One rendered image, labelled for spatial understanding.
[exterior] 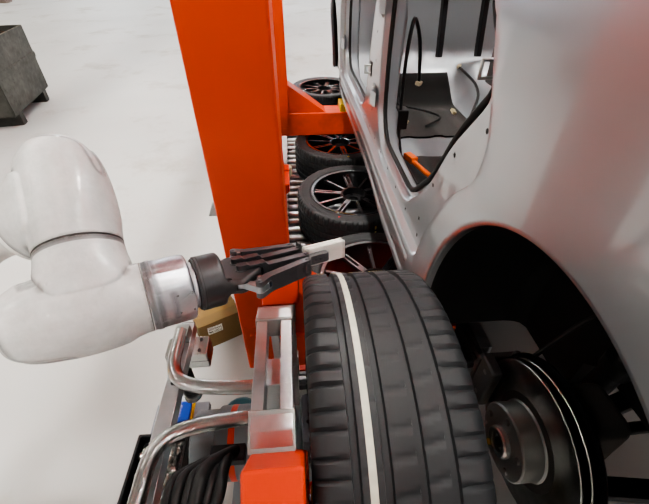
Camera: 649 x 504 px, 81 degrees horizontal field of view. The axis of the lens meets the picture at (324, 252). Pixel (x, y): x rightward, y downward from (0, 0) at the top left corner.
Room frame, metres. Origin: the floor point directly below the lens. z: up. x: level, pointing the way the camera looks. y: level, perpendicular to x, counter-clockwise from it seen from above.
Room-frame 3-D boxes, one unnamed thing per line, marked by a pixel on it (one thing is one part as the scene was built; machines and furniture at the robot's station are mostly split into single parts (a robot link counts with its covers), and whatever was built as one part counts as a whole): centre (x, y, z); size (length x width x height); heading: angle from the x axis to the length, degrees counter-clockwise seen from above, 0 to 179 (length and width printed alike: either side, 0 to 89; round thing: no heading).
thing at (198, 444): (0.35, 0.15, 0.85); 0.21 x 0.14 x 0.14; 95
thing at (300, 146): (2.65, -0.12, 0.39); 0.66 x 0.66 x 0.24
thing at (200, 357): (0.51, 0.30, 0.93); 0.09 x 0.05 x 0.05; 95
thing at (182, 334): (0.44, 0.21, 1.03); 0.19 x 0.18 x 0.11; 95
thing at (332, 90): (3.93, 0.00, 0.39); 0.66 x 0.66 x 0.24
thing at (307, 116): (2.77, -0.01, 0.69); 0.52 x 0.17 x 0.35; 95
